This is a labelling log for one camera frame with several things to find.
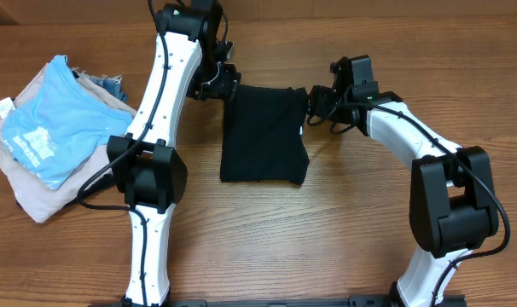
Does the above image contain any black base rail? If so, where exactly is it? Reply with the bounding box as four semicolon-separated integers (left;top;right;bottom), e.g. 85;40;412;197
88;295;468;307

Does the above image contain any dark garment under pile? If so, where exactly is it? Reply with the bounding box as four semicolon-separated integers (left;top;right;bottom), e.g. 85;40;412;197
15;172;117;210

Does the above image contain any blue denim garment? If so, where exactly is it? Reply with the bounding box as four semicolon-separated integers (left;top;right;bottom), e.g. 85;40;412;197
72;69;127;103

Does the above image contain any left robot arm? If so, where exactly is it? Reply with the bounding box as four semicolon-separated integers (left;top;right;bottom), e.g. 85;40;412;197
107;1;241;306

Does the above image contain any black t-shirt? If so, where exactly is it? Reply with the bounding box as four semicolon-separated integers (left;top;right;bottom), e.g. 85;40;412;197
220;84;310;185

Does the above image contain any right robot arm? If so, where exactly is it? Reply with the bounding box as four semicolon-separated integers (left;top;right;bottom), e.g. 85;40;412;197
307;55;507;306

